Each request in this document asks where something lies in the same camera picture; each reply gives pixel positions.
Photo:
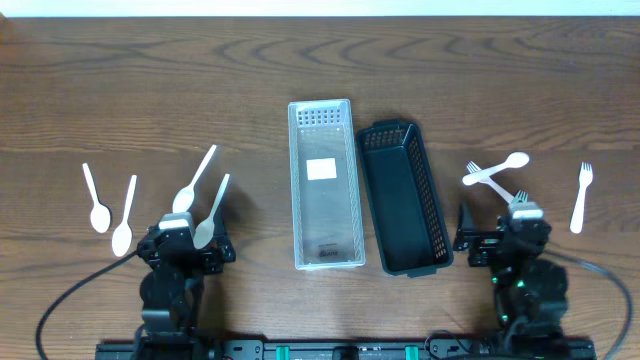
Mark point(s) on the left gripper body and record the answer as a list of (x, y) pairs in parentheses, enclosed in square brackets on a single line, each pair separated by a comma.
[(209, 255)]

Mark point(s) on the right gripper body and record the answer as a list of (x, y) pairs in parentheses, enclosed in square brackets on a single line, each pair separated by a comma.
[(485, 247)]

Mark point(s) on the pale green plastic fork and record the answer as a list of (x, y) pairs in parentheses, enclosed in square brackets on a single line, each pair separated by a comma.
[(520, 197)]

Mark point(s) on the dark green plastic basket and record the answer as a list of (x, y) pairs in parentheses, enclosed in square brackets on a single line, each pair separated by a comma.
[(405, 207)]

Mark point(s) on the white fork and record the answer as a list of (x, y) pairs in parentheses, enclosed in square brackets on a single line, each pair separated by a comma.
[(472, 167), (585, 180)]

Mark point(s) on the white thick plastic spoon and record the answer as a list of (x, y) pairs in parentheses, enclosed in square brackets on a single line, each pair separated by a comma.
[(513, 161)]

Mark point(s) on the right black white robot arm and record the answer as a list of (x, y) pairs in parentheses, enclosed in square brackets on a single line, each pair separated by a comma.
[(529, 292)]

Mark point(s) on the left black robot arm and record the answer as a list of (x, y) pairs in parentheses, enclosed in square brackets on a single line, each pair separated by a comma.
[(172, 291)]

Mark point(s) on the white plastic spoon far left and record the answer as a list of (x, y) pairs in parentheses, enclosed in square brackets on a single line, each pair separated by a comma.
[(100, 216)]

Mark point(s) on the clear plastic basket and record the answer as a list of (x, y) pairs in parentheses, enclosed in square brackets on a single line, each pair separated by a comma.
[(327, 215)]

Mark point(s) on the white label sticker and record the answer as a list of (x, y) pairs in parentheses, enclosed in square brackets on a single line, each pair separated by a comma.
[(321, 169)]

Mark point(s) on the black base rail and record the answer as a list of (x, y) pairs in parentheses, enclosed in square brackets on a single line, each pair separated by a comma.
[(434, 348)]

